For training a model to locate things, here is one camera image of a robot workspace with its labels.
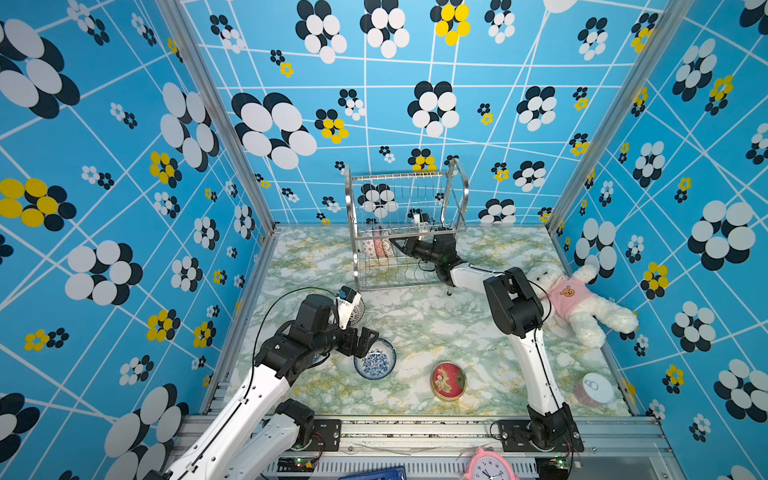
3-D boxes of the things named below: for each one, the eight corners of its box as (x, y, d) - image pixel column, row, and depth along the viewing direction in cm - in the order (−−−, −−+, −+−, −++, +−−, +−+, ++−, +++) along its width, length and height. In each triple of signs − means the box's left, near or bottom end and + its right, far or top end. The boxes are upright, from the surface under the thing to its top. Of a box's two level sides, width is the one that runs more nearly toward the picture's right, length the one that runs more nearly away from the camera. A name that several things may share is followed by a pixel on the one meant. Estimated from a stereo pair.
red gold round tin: (431, 401, 81) (433, 397, 78) (429, 366, 87) (430, 361, 84) (466, 401, 81) (470, 397, 78) (461, 366, 87) (464, 361, 84)
